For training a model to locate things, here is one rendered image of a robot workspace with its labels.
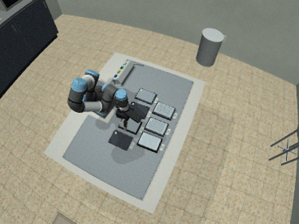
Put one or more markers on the white control panel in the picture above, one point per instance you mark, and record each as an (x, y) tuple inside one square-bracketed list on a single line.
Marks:
[(123, 73)]

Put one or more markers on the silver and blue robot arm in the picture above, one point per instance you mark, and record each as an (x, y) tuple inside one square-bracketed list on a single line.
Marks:
[(97, 93)]

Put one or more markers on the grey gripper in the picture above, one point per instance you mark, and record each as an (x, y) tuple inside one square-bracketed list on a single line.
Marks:
[(124, 122)]

